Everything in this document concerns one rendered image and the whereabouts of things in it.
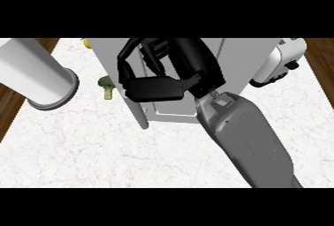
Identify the green broccoli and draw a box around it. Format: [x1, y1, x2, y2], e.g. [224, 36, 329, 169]
[97, 75, 117, 101]

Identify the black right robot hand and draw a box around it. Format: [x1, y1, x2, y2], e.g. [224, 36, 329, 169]
[117, 37, 228, 103]

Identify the white cylinder with grey rim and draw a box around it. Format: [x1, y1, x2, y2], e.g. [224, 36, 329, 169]
[0, 37, 82, 111]

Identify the grey cabinet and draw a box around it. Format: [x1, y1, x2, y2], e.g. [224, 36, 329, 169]
[138, 37, 284, 124]

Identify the grey cabinet door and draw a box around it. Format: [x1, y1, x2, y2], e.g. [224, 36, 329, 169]
[85, 37, 151, 131]

